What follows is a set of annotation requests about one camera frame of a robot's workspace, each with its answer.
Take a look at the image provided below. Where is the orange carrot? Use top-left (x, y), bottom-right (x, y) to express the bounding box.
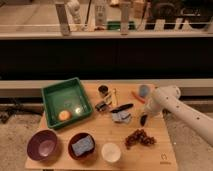
top-left (131, 91), bottom-right (145, 104)

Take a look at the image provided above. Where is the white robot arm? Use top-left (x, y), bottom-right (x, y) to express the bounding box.
top-left (144, 86), bottom-right (213, 147)

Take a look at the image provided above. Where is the black marker pen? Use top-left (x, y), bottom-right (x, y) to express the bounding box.
top-left (110, 103), bottom-right (134, 113)

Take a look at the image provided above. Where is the orange fruit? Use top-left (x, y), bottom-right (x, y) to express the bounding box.
top-left (58, 110), bottom-right (71, 121)

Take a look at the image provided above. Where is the small dark can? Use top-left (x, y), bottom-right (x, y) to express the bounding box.
top-left (98, 85), bottom-right (108, 97)

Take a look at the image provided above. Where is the blue sponge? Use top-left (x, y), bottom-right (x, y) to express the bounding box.
top-left (72, 136), bottom-right (94, 156)

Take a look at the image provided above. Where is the bunch of dark grapes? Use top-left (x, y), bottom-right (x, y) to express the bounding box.
top-left (125, 129), bottom-right (156, 149)

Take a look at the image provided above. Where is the white cup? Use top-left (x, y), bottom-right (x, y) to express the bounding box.
top-left (101, 143), bottom-right (121, 163)

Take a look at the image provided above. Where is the small black metal object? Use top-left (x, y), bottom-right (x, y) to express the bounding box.
top-left (95, 101), bottom-right (108, 112)

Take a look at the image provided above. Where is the blue cup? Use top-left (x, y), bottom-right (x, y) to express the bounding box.
top-left (139, 85), bottom-right (150, 98)

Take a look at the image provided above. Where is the green plastic tray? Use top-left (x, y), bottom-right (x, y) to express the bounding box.
top-left (41, 77), bottom-right (93, 130)

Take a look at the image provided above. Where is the purple bowl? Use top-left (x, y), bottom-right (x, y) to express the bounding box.
top-left (27, 130), bottom-right (59, 162)

